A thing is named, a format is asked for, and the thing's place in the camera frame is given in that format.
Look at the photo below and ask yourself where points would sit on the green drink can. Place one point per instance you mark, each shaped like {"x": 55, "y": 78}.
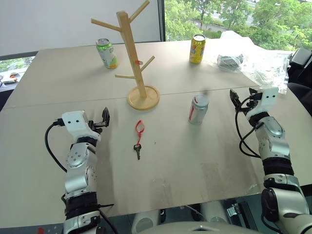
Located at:
{"x": 107, "y": 53}

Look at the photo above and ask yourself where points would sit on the black chair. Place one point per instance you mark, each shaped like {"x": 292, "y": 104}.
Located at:
{"x": 301, "y": 73}

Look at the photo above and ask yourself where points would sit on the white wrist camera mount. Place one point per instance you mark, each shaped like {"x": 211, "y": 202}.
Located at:
{"x": 75, "y": 124}
{"x": 265, "y": 100}

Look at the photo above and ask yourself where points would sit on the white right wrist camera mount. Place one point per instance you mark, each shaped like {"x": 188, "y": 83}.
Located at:
{"x": 265, "y": 100}

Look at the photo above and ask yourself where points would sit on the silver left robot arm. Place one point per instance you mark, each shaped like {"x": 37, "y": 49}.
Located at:
{"x": 75, "y": 158}

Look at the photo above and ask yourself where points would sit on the dark window frame post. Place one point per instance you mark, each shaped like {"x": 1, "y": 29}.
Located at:
{"x": 162, "y": 20}

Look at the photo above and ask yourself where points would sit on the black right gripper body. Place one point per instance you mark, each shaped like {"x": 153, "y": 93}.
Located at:
{"x": 252, "y": 102}

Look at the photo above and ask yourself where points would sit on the yellow drink can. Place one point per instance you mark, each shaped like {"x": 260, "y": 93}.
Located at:
{"x": 197, "y": 50}

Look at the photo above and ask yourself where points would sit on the clear plastic bag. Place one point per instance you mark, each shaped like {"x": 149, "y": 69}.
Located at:
{"x": 263, "y": 63}

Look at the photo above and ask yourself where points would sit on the silver robot torso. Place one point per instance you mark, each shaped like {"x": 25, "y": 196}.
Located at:
{"x": 200, "y": 229}

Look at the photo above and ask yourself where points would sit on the dark grey packet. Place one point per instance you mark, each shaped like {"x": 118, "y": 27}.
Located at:
{"x": 230, "y": 63}

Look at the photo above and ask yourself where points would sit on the silver and red drink can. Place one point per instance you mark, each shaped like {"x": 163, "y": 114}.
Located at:
{"x": 198, "y": 111}

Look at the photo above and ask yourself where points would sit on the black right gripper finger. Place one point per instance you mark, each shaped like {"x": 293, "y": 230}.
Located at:
{"x": 235, "y": 97}
{"x": 254, "y": 93}

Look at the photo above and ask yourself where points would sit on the small red tag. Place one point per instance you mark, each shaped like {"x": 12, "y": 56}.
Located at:
{"x": 139, "y": 62}

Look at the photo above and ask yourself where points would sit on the small orange object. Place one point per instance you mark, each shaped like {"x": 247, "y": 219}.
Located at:
{"x": 13, "y": 76}

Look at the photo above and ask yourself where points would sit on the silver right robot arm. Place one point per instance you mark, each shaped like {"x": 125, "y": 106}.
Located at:
{"x": 273, "y": 146}

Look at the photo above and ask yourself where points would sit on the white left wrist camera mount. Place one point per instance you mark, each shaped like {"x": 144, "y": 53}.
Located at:
{"x": 75, "y": 124}

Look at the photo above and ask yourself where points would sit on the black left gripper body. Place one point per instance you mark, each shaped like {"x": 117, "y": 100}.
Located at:
{"x": 96, "y": 126}

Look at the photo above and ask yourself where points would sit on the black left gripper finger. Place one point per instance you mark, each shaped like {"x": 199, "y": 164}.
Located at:
{"x": 106, "y": 117}

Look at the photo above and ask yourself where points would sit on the white rounded robot leg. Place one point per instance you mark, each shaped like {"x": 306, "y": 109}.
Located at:
{"x": 214, "y": 212}
{"x": 145, "y": 220}

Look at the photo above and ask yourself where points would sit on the wooden tree-shaped hanger stand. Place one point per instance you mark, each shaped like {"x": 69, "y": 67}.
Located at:
{"x": 136, "y": 73}

